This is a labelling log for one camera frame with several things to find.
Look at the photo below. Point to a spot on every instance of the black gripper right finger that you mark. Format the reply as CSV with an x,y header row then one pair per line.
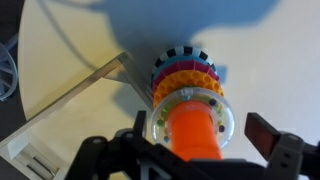
x,y
263,133

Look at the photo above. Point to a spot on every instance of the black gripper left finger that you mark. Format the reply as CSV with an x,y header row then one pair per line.
x,y
140,123

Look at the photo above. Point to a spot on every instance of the orange stacking toy post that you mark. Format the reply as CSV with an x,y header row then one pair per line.
x,y
193,133

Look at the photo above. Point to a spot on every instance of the white chair base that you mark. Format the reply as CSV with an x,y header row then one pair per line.
x,y
6,66

